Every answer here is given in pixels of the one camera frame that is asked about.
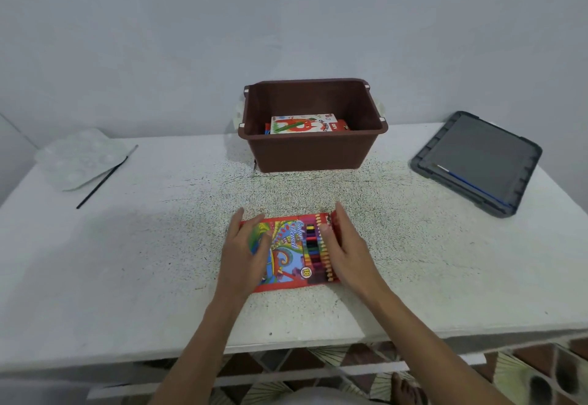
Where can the white table crossbar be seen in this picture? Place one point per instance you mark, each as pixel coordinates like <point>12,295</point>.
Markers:
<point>285,372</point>

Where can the person's right forearm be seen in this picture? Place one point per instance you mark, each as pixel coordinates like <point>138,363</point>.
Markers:
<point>427,349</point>

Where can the person's right hand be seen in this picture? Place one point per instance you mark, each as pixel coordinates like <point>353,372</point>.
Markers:
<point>356,262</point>

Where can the person's left thumb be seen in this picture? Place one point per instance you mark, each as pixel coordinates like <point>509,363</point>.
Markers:
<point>266,257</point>

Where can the person's left forearm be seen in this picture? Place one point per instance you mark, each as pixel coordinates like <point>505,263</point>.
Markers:
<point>197,354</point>

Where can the person's foot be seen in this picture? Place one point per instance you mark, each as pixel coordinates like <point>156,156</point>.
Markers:
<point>403,391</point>

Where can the red flat box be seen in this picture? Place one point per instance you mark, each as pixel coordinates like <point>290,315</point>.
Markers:
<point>342,126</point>

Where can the dark grey bin lid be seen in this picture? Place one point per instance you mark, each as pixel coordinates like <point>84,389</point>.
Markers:
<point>477,161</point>

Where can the red coloured pencil box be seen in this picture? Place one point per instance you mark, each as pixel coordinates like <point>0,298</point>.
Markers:
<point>294,253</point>

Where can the black thin paintbrush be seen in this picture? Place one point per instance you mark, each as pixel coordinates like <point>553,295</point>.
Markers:
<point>103,179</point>

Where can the person's left hand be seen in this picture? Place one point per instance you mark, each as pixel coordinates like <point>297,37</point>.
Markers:
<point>239,264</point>

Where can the person's right thumb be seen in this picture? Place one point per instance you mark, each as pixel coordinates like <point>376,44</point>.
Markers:
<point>330,239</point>

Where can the brown plastic storage bin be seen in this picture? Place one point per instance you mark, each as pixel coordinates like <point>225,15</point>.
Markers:
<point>312,152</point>

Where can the white and red crayon box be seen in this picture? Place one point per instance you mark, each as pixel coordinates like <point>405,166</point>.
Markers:
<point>298,124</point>

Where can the white plastic paint palette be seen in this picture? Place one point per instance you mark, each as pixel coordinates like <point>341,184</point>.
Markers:
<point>80,159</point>

